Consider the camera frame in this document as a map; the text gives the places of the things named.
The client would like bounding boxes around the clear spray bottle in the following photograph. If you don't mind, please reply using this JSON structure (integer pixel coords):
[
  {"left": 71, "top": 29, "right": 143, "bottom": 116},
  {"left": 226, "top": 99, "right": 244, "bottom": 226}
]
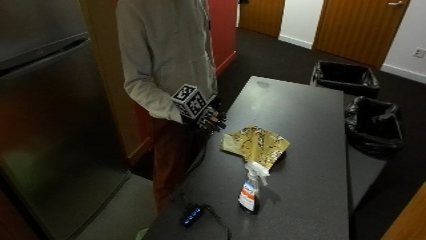
[{"left": 236, "top": 161, "right": 271, "bottom": 215}]

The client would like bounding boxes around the black lined rectangular bin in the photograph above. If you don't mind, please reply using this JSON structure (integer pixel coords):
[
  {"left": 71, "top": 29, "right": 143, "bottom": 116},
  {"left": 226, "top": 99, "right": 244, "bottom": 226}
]
[{"left": 308, "top": 60, "right": 382, "bottom": 99}]

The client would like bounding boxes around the yellow patterned cloth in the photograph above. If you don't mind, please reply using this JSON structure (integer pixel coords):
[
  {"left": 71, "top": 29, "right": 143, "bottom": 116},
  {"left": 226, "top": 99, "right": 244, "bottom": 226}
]
[{"left": 219, "top": 125, "right": 291, "bottom": 171}]

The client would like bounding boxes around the black cable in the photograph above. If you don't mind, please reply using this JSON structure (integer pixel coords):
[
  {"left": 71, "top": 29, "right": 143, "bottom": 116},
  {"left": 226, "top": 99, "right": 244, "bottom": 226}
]
[{"left": 167, "top": 143, "right": 234, "bottom": 240}]

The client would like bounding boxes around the the person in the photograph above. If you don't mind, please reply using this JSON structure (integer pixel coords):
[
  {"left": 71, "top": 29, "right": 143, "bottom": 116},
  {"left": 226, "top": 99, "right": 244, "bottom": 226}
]
[{"left": 114, "top": 0, "right": 228, "bottom": 214}]

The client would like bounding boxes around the black hub with blue lights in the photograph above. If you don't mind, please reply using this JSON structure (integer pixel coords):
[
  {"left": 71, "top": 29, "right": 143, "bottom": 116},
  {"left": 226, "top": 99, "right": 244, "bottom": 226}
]
[{"left": 178, "top": 203, "right": 207, "bottom": 229}]

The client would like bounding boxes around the wooden door with handle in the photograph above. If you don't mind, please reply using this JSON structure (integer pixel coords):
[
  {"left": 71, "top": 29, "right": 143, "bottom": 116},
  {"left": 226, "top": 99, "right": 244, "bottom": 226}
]
[{"left": 311, "top": 0, "right": 412, "bottom": 69}]

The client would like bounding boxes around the white marker cube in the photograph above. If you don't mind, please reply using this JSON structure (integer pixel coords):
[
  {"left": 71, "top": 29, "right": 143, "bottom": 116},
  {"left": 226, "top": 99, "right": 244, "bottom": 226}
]
[{"left": 170, "top": 83, "right": 216, "bottom": 120}]

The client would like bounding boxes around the stainless steel refrigerator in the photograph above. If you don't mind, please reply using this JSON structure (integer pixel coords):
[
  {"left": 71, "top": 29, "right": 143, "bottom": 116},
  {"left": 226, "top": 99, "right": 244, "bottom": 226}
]
[{"left": 0, "top": 0, "right": 131, "bottom": 240}]

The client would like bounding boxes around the black lined round bin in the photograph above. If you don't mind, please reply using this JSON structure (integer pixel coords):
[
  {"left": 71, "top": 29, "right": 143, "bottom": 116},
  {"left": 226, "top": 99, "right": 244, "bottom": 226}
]
[{"left": 343, "top": 95, "right": 404, "bottom": 158}]

